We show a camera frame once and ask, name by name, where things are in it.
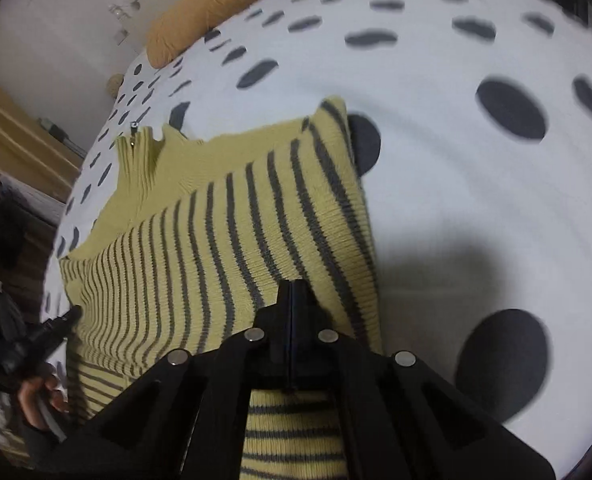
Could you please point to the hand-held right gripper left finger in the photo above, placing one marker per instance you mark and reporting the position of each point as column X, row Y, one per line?
column 271, row 330

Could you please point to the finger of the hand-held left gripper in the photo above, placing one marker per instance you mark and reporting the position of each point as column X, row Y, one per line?
column 61, row 324

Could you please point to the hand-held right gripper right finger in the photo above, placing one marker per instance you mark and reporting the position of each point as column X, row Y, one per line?
column 313, row 330

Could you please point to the yellow grey-striped knit sweater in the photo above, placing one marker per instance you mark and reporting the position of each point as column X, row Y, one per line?
column 226, row 220

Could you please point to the person's left hand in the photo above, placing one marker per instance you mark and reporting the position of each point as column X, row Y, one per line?
column 38, row 400

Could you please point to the yellow curtain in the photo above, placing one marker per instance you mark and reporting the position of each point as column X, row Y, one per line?
column 11, row 130

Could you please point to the white polka dot bedspread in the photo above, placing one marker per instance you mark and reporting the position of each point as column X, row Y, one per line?
column 426, row 160

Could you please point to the round beige plush ball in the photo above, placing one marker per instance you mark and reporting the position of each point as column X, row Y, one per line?
column 115, row 85

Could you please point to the mustard yellow pillow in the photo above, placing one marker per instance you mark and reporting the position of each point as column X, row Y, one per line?
column 216, row 5

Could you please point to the white wall socket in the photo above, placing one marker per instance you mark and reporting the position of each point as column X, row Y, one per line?
column 121, row 36

